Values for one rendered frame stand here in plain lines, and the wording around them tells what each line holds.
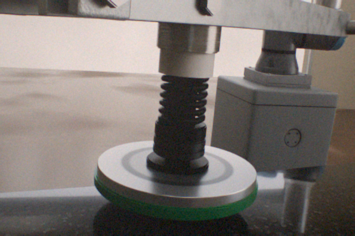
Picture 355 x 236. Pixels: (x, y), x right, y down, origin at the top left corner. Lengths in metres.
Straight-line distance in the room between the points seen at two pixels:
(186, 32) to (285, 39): 1.20
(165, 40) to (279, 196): 0.30
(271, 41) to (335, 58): 5.15
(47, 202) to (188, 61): 0.26
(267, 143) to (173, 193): 1.13
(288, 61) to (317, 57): 4.90
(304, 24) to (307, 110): 0.97
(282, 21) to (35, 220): 0.42
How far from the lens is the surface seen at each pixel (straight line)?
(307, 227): 0.52
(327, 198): 0.63
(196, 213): 0.42
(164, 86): 0.47
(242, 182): 0.47
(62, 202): 0.52
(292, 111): 1.55
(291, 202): 0.59
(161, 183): 0.44
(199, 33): 0.44
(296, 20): 0.61
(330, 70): 6.72
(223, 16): 0.43
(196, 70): 0.45
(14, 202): 0.53
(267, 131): 1.51
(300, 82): 1.65
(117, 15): 0.29
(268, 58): 1.63
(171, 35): 0.45
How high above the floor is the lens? 1.03
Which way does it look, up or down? 13 degrees down
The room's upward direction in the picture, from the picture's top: 5 degrees clockwise
